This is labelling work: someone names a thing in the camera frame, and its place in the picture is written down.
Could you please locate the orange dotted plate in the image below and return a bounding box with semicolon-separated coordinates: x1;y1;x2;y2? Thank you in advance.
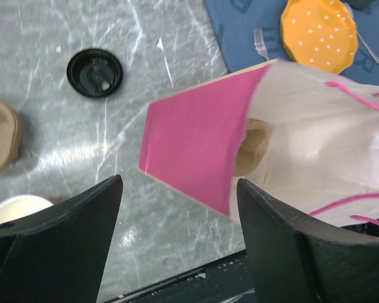
280;0;358;74

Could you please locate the brown paper coffee cup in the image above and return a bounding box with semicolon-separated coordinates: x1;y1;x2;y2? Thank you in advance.
0;194;63;224

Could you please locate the silver fork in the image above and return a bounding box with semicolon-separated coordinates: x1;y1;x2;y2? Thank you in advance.
254;27;270;61

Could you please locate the blue lettered cloth placemat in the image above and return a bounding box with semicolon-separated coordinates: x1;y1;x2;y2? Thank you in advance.
205;0;379;86

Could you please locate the brown pulp cup carrier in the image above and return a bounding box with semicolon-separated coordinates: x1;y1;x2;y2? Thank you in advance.
234;119;270;177
0;101;22;171

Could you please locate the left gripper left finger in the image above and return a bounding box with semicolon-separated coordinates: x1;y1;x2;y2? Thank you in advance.
0;175;123;302

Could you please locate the dark green mug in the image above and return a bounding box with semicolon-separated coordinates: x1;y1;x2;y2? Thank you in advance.
346;0;375;10

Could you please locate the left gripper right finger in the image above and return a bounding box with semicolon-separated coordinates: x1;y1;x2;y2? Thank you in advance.
237;179;379;302

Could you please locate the black plastic cup lid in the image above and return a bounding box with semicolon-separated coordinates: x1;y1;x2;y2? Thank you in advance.
66;48;124;98

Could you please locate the black mounting base rail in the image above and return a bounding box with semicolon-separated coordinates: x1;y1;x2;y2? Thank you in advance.
113;250;256;303

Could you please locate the silver spoon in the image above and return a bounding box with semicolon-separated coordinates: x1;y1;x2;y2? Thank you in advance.
345;2;379;64

